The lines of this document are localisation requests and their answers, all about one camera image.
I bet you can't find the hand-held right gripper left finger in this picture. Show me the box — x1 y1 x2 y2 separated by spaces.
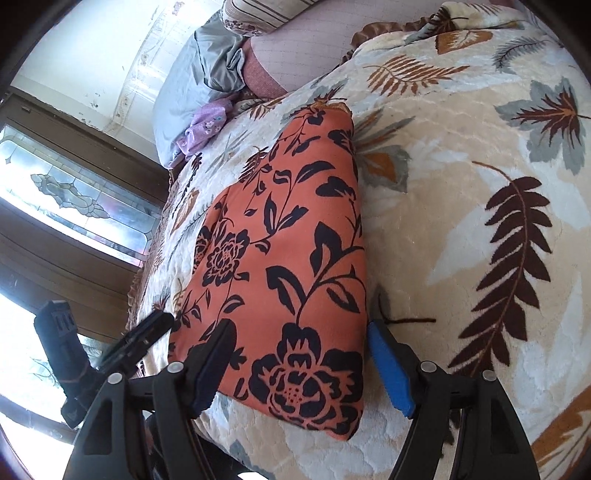
62 318 239 480

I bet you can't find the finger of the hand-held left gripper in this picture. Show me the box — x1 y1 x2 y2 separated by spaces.
96 309 176 372

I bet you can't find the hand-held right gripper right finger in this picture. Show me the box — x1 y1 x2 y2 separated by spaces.
368 288 542 480

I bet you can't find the orange floral cloth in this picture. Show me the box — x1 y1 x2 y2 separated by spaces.
167 104 370 444

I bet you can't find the wooden framed glass window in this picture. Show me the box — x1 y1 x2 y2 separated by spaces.
0 88 175 333

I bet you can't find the leaf print blanket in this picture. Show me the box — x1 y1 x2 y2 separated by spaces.
127 0 591 480

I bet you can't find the purple cloth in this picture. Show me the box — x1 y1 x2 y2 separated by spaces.
178 98 232 158

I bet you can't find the grey-blue cloth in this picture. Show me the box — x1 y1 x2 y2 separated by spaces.
152 11 252 168

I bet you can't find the beige striped pillow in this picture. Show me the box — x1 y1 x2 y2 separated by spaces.
221 0 324 37

